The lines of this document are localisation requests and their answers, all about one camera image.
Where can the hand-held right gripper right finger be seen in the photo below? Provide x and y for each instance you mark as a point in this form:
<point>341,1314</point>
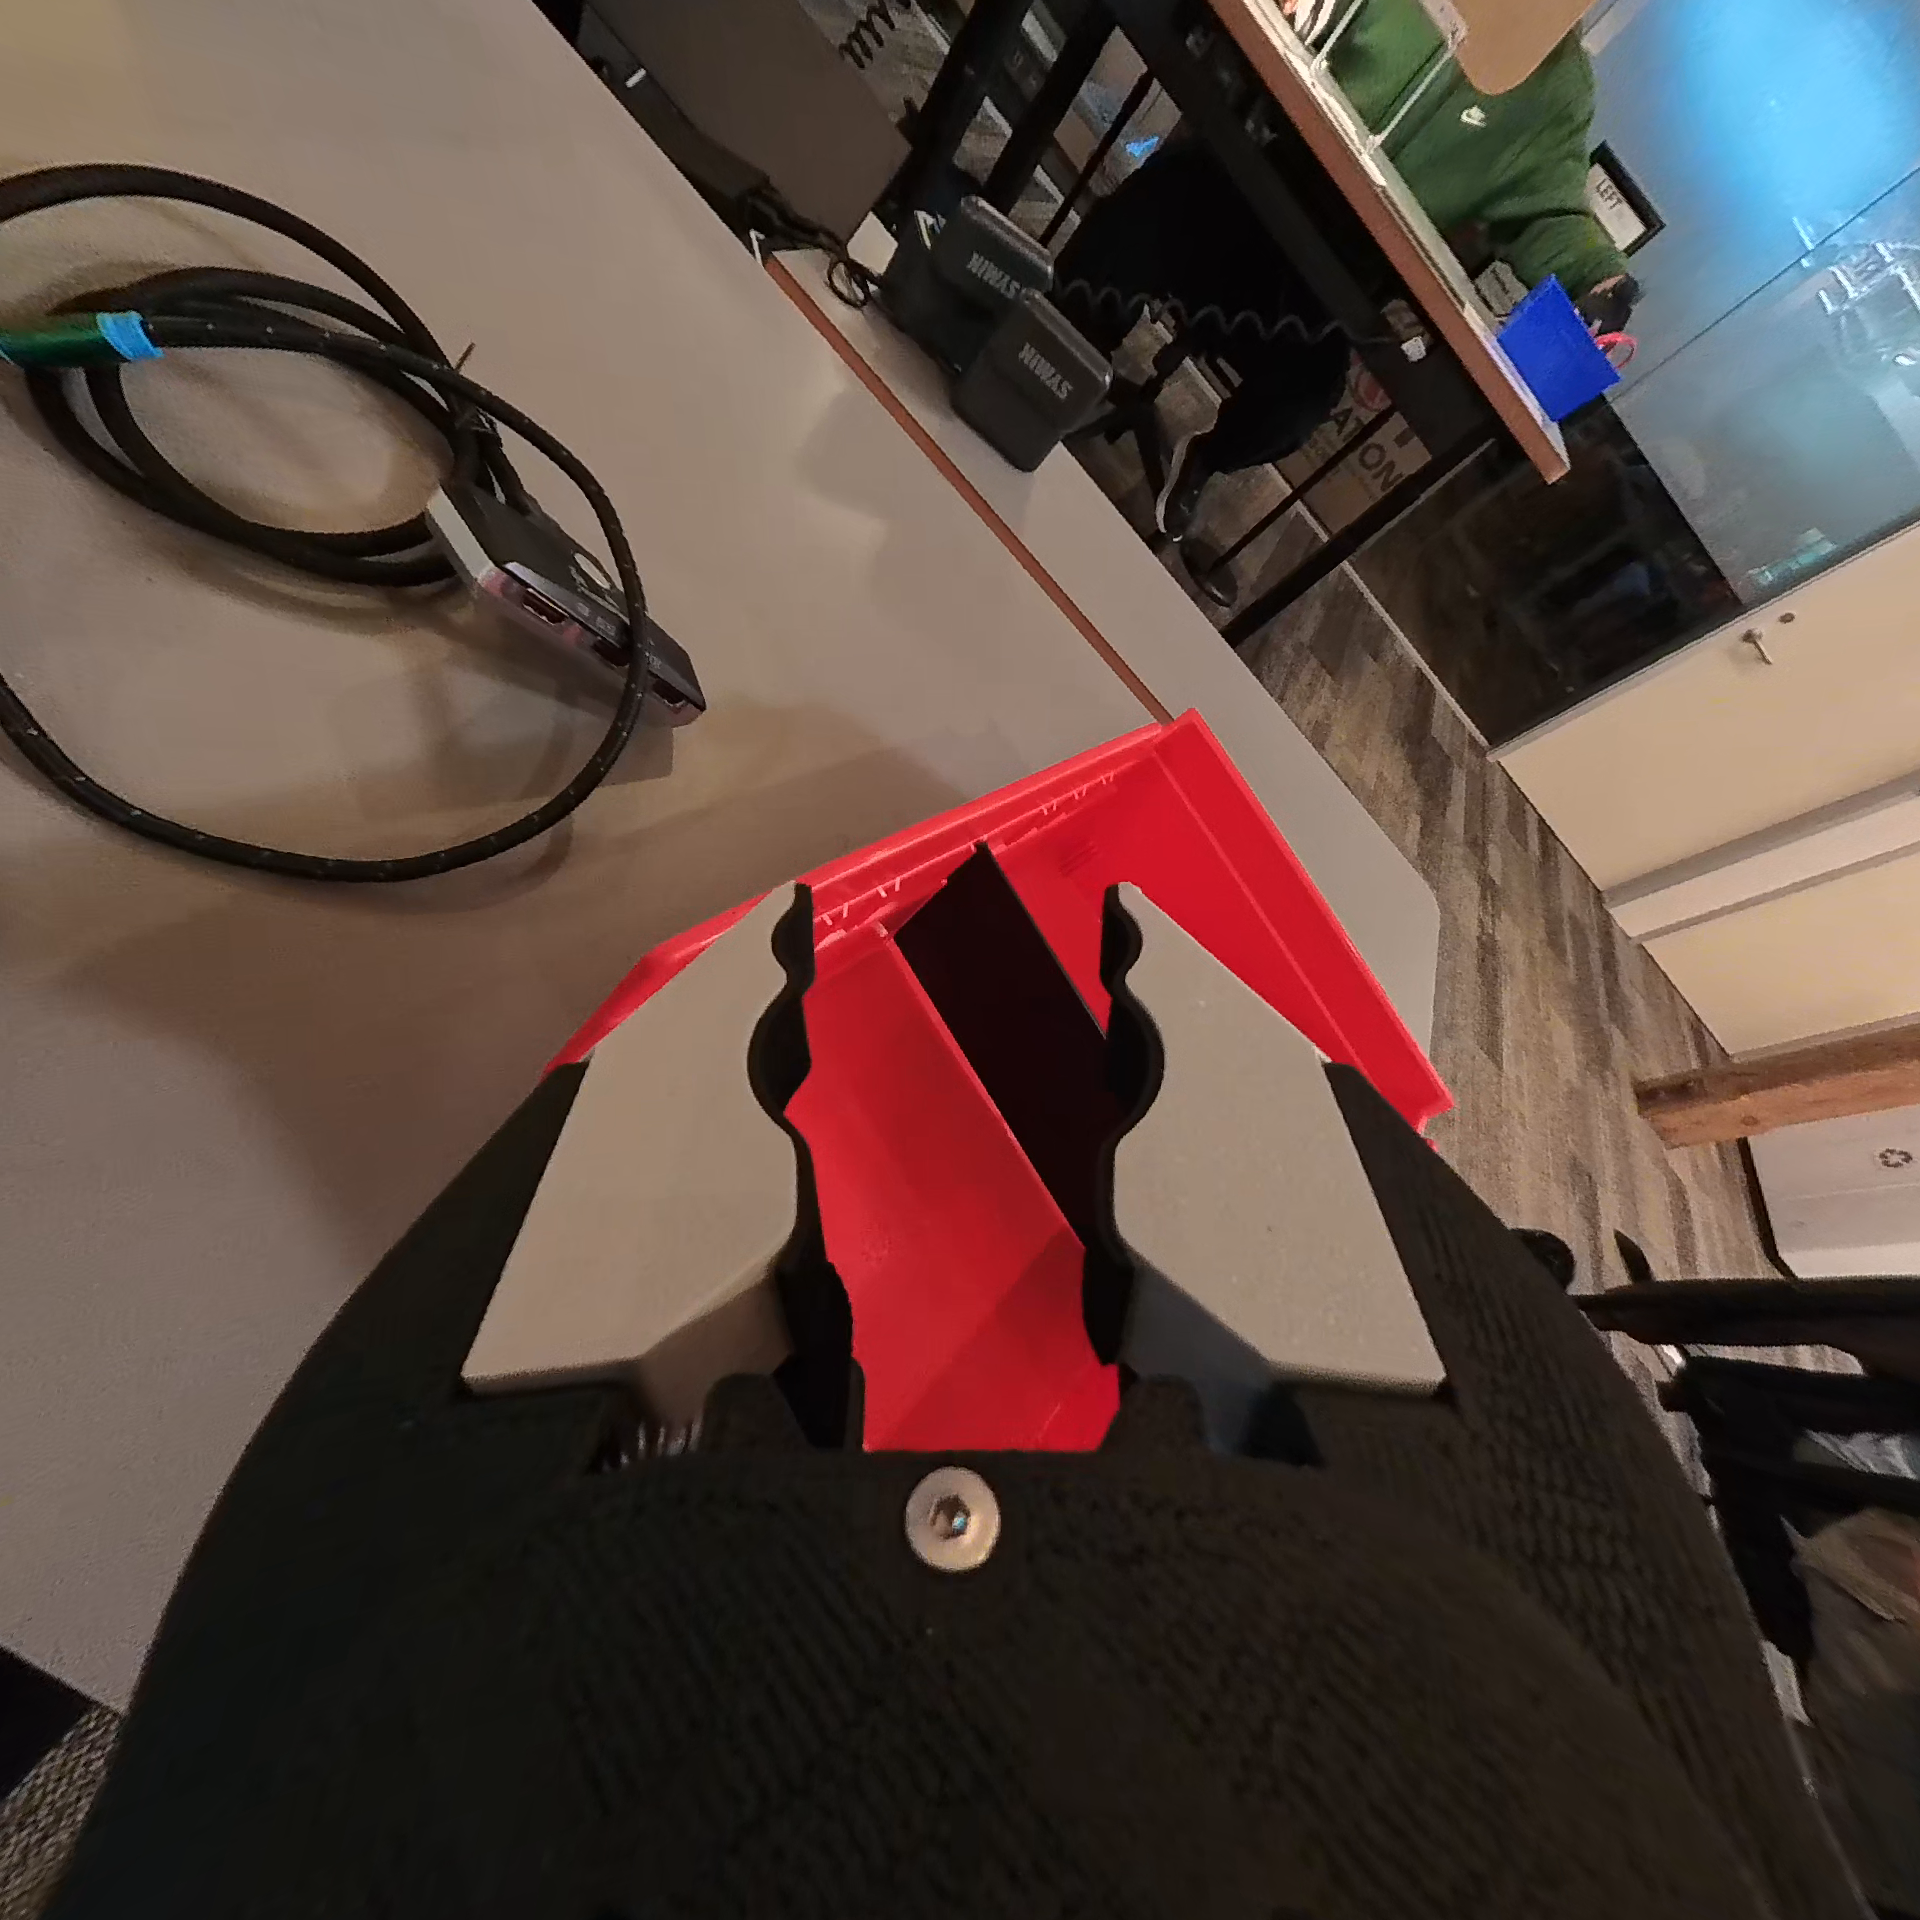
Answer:
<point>1259,1201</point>

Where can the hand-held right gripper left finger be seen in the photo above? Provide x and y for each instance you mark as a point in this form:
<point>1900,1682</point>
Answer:
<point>660,1201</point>

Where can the red plastic bin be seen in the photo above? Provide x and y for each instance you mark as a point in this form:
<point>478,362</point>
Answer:
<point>958,1274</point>

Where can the black grey hdmi switch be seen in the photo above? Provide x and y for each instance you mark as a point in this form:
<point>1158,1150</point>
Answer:
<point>579,596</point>

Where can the black office chair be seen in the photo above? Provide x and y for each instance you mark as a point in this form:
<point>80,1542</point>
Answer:
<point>1259,420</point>
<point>1755,1306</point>

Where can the wooden beam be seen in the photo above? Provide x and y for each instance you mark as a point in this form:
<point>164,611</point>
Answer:
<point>1796,1080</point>

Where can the white low cabinet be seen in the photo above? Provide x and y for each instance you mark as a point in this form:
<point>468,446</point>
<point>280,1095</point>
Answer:
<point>1725,780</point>

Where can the printed cardboard box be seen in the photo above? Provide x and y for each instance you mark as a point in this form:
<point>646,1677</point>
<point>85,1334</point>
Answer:
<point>1363,453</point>

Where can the wood edged desk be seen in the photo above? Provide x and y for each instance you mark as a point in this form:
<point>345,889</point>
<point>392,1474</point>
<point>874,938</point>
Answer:
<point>1539,446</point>

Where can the blue plastic bin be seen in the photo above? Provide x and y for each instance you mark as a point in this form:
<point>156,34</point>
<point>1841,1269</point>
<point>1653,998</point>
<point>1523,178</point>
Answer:
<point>1559,351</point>

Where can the glass partition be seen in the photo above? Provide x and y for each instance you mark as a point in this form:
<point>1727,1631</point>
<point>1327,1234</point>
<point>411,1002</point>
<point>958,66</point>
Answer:
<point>1769,302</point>

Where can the black white marker tag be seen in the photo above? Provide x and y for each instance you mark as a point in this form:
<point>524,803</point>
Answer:
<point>1630,195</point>

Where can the tan cardboard panel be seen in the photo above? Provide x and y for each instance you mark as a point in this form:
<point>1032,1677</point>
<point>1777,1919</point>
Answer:
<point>1514,35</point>

